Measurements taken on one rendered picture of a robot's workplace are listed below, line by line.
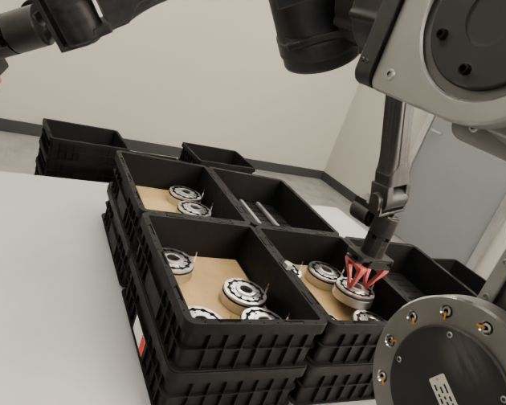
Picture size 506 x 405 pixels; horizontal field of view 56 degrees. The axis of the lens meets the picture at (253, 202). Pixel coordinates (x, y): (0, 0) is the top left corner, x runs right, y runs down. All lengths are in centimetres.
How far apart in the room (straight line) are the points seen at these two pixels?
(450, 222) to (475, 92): 417
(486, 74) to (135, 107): 414
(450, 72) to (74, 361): 89
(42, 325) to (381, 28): 93
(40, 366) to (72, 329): 12
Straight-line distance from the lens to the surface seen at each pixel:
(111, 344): 110
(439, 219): 452
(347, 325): 100
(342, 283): 124
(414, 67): 33
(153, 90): 437
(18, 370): 102
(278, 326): 90
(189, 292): 107
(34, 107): 423
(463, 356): 53
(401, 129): 109
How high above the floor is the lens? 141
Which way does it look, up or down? 20 degrees down
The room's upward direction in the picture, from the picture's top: 20 degrees clockwise
